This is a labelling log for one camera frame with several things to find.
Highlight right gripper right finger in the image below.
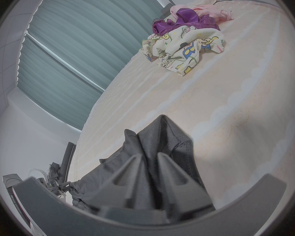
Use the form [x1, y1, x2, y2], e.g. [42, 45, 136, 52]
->
[157, 152, 216, 213]

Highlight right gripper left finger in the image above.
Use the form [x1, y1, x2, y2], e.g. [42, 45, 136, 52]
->
[98, 154, 145, 211]

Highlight black T-shirt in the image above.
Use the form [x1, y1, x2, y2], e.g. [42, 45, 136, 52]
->
[69, 115, 215, 212]

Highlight bed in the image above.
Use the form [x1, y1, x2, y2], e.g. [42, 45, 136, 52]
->
[72, 0, 295, 212]

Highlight blue-green curtain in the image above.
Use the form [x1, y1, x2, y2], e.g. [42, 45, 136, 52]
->
[27, 0, 166, 93]
[17, 35, 106, 132]

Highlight white printed garment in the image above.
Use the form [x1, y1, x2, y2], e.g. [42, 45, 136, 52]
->
[139, 26, 225, 78]

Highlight purple satin garment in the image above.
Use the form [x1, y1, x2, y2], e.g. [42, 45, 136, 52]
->
[152, 8, 220, 36]

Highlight pink garment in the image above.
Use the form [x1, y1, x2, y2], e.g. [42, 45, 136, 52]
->
[170, 5, 234, 21]

